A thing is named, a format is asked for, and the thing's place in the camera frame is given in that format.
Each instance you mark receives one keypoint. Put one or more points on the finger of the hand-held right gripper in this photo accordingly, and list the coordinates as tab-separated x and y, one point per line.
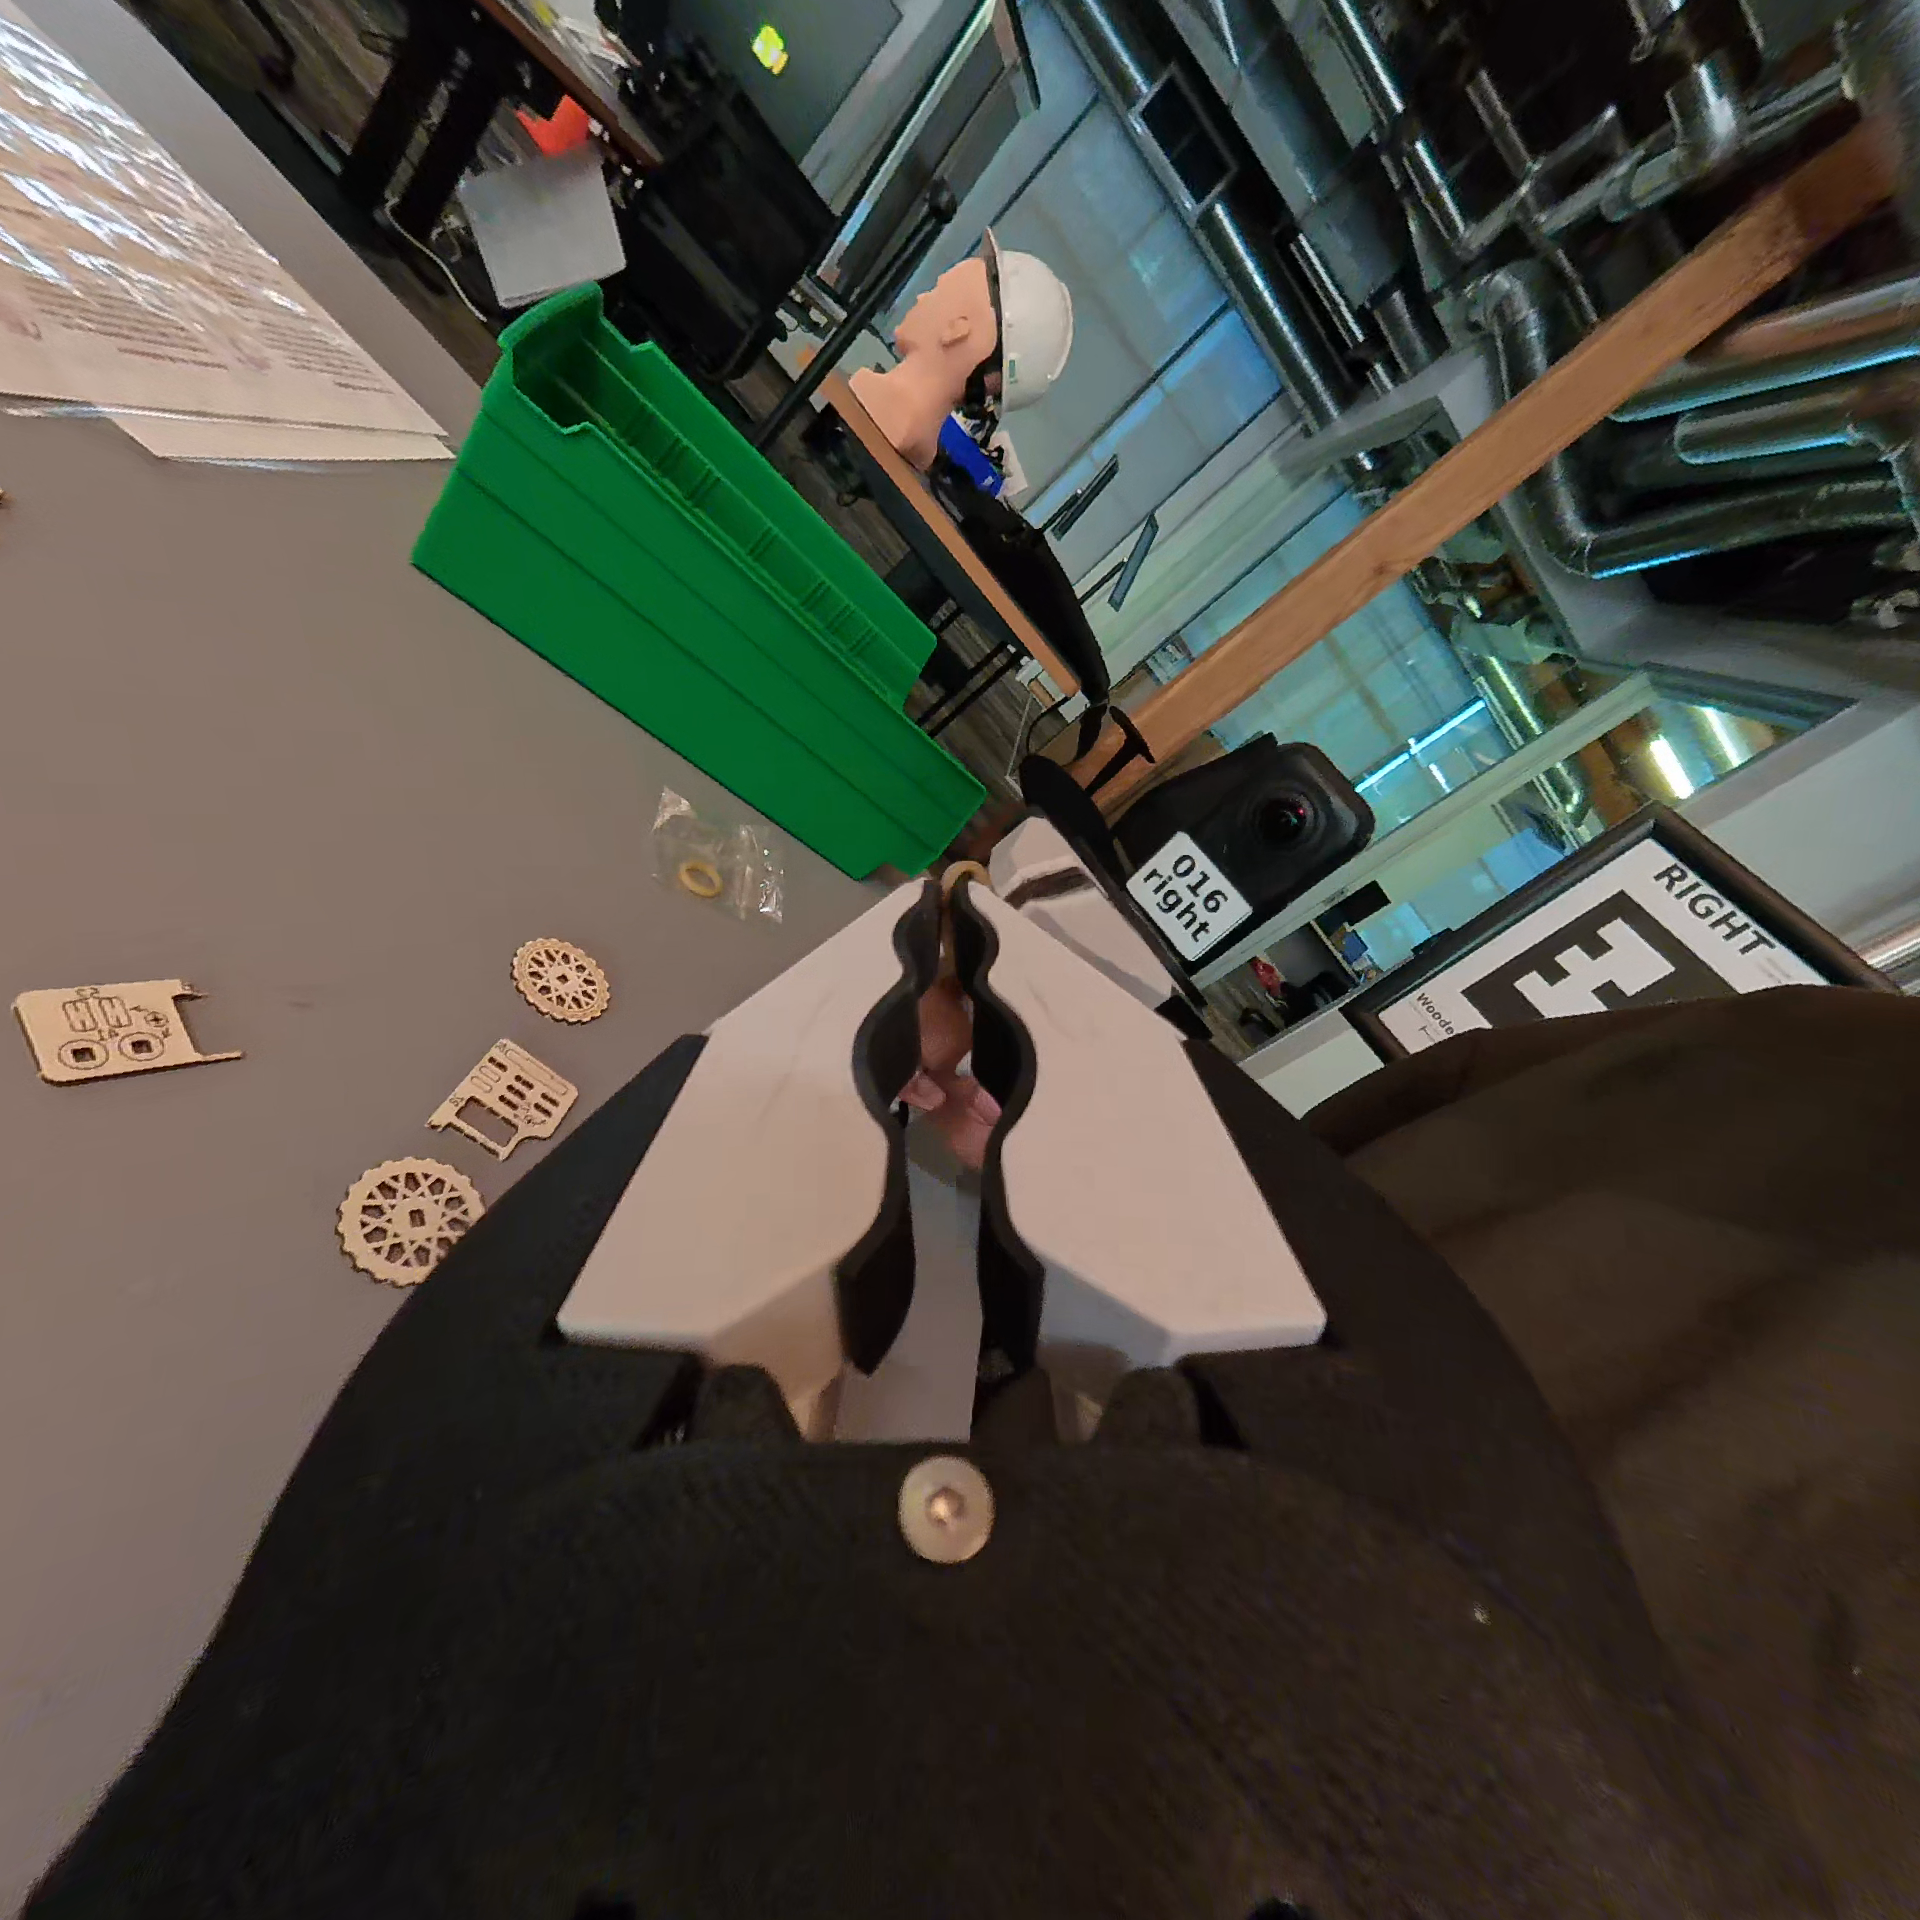
1037	863
1126	954

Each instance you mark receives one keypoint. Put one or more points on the yellow green label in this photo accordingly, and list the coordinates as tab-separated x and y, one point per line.
768	48

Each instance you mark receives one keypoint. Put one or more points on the person's right hand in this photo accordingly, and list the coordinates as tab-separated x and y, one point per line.
954	1065

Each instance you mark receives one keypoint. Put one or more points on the grey flat panel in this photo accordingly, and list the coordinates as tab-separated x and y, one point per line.
541	225

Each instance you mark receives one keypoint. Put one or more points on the black workbench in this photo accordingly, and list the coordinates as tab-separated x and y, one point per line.
722	225

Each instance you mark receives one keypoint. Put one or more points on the black white marker board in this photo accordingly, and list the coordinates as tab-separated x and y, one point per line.
1622	944

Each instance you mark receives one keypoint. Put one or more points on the orange object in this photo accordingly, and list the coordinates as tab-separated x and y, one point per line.
551	123

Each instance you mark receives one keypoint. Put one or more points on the wooden beam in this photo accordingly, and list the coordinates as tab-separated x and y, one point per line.
1500	435

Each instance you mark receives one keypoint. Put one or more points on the small blue object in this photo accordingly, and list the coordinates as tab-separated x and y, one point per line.
971	451

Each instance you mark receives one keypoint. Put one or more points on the slotted wooden grid piece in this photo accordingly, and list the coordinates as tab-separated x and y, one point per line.
504	1097

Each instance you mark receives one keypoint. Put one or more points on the large wooden gear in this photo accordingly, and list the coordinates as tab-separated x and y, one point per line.
407	1219

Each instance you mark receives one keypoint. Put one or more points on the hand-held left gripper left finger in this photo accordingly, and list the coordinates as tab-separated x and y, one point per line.
722	1201

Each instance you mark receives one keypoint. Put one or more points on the white hard hat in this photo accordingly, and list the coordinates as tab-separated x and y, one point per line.
1037	323

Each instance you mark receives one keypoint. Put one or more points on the silver ceiling pipes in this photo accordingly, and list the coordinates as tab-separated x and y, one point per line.
1576	194

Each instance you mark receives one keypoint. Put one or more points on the black metal pole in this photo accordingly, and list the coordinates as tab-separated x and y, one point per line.
855	315

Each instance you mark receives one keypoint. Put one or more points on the folded instruction sheet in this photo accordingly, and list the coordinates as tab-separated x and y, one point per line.
149	255

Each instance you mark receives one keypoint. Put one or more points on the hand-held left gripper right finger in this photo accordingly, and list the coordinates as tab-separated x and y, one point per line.
1156	1201

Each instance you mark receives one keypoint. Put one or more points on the green plastic crate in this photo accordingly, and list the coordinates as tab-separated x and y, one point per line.
676	599

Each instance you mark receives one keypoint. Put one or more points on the clear plastic bag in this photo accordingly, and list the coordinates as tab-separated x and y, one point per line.
734	849

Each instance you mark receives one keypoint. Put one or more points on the square wooden card piece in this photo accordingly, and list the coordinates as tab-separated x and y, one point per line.
106	1035

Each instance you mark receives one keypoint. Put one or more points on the small wooden gear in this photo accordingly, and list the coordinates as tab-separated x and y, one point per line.
560	978

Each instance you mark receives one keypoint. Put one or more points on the grey cabinet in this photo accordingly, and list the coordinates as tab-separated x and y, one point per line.
839	75

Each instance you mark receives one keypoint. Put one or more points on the wooden side table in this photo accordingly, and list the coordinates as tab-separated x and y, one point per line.
931	524

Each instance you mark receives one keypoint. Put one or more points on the tan rubber band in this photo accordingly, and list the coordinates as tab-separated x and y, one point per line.
701	878

